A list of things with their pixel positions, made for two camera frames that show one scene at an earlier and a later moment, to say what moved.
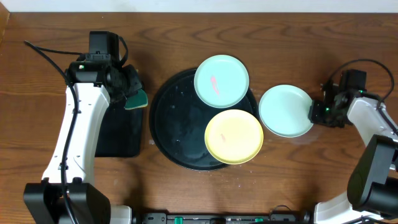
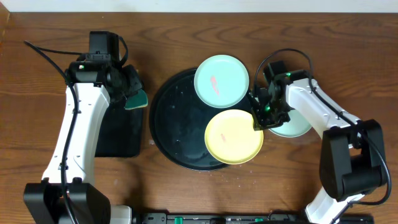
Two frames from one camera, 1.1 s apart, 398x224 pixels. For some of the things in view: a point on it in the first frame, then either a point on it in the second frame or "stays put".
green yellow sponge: (137, 100) stays put
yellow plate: (234, 136) stays put
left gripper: (131, 86) stays put
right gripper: (316, 117) → (260, 123)
